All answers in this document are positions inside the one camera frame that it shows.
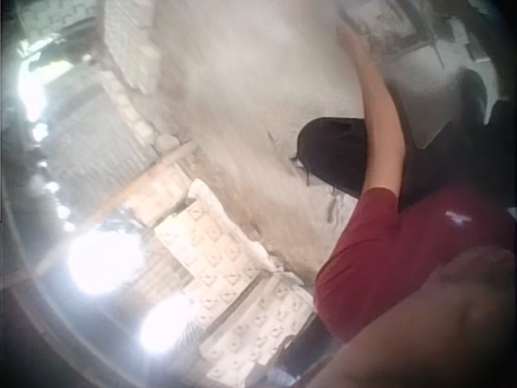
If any stack of stamped pale bricks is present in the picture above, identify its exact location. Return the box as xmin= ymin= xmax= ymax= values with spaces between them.
xmin=152 ymin=177 xmax=321 ymax=388

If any row of plain pale bricks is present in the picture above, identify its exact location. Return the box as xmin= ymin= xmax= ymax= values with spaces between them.
xmin=101 ymin=0 xmax=191 ymax=151

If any person's left hand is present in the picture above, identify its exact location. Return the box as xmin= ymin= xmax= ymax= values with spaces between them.
xmin=336 ymin=23 xmax=369 ymax=57

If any corrugated metal sheet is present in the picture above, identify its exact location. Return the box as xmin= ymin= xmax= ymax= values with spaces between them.
xmin=39 ymin=72 xmax=163 ymax=227

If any grey pan with brown rim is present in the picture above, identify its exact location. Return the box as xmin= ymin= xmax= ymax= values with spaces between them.
xmin=385 ymin=48 xmax=472 ymax=211

